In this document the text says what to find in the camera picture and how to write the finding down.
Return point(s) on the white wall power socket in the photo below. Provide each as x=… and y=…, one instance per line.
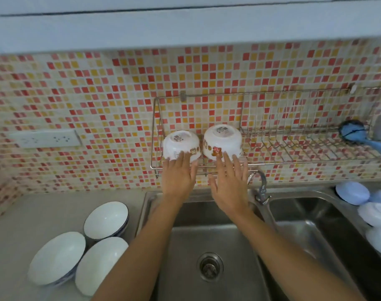
x=44, y=139

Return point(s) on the person's left forearm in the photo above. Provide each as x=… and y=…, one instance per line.
x=140, y=247

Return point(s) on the person's left middle finger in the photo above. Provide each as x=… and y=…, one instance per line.
x=179, y=161

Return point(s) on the person's right hand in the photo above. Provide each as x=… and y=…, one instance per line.
x=229, y=191

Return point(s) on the person's left little finger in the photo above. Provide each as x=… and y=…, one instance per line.
x=164, y=168

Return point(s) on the chrome faucet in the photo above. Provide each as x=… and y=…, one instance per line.
x=261, y=188

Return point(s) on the blue dish brush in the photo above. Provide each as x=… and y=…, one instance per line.
x=353, y=131

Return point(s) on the white wall cabinet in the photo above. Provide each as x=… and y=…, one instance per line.
x=190, y=21

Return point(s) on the white round bowl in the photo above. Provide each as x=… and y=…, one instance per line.
x=375, y=213
x=380, y=241

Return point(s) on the person's right little finger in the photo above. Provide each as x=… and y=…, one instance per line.
x=245, y=170

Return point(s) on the white bowl with blue pattern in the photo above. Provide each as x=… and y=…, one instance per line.
x=99, y=266
x=57, y=258
x=106, y=220

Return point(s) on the person's right forearm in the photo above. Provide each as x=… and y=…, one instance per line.
x=287, y=257

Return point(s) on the person's left hand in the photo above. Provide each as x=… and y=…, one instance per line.
x=178, y=181

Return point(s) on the person's left thumb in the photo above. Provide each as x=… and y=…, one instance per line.
x=195, y=170

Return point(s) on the person's right middle finger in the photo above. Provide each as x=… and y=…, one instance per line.
x=229, y=164

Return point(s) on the large white bear print bowl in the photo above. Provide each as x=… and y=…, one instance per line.
x=223, y=137

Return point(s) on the metal sink drain strainer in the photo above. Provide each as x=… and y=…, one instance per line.
x=209, y=267

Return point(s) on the stainless steel double sink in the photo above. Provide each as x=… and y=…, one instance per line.
x=303, y=222

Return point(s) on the small white bear print bowl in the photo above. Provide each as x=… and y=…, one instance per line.
x=181, y=142

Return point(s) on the person's right thumb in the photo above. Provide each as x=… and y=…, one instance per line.
x=213, y=184

